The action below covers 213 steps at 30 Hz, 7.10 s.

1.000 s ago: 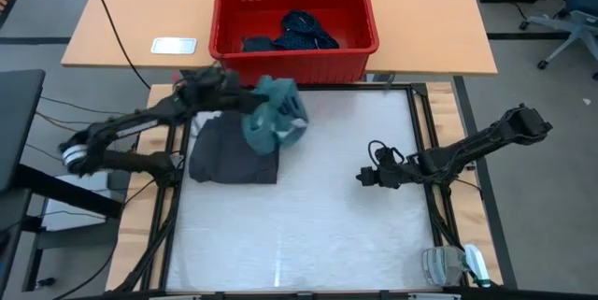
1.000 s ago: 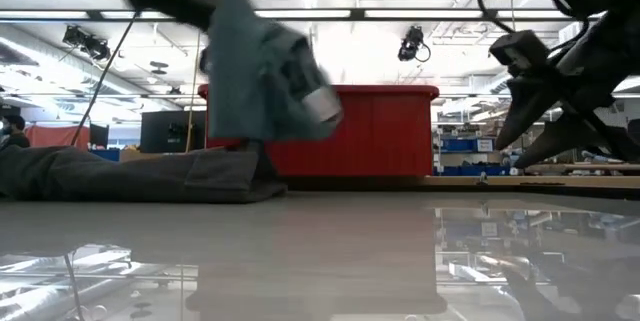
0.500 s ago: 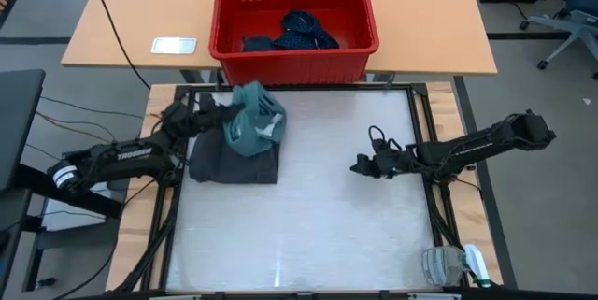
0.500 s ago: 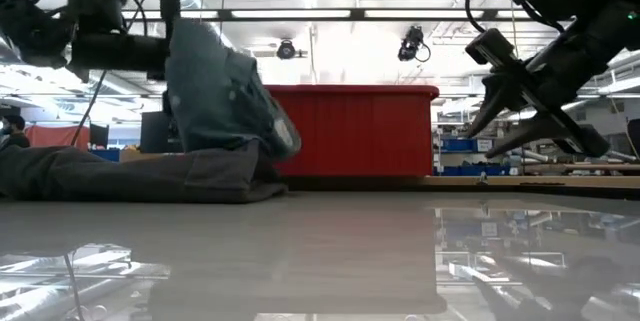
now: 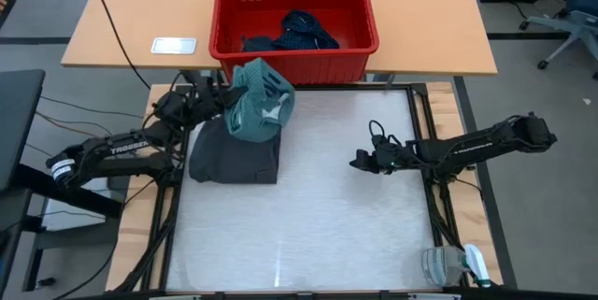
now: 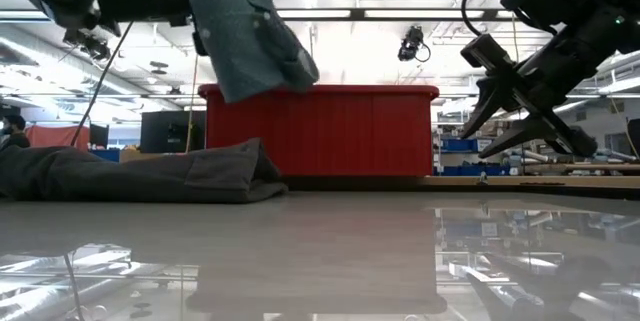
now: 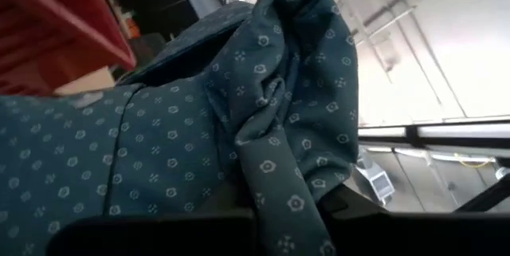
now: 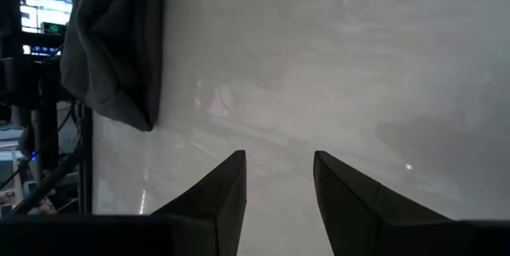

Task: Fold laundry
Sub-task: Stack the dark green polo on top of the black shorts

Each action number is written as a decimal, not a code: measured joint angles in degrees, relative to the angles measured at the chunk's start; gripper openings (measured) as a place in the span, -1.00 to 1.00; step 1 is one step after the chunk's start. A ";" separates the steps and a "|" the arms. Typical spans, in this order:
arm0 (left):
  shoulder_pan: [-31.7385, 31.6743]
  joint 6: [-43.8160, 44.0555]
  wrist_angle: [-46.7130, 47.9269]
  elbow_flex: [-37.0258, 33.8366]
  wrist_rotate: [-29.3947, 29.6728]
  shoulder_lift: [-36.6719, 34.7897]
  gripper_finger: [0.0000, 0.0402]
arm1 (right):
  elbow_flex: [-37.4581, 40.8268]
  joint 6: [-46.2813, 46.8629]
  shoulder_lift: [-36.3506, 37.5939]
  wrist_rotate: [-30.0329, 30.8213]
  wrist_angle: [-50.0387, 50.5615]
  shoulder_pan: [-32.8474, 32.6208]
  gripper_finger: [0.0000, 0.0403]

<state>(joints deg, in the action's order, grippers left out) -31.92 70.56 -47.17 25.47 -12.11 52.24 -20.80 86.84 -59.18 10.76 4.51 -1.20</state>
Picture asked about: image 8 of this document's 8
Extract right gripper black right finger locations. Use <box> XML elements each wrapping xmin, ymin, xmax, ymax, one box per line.
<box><xmin>313</xmin><ymin>150</ymin><xmax>456</xmax><ymax>256</ymax></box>

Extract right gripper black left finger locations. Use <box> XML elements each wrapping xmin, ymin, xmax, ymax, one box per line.
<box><xmin>152</xmin><ymin>150</ymin><xmax>248</xmax><ymax>256</ymax></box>

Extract green lit sign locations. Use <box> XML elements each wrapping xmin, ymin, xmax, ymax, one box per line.
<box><xmin>41</xmin><ymin>21</ymin><xmax>68</xmax><ymax>36</ymax></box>

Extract dark grey shorts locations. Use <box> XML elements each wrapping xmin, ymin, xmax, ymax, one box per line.
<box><xmin>59</xmin><ymin>0</ymin><xmax>164</xmax><ymax>132</ymax></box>

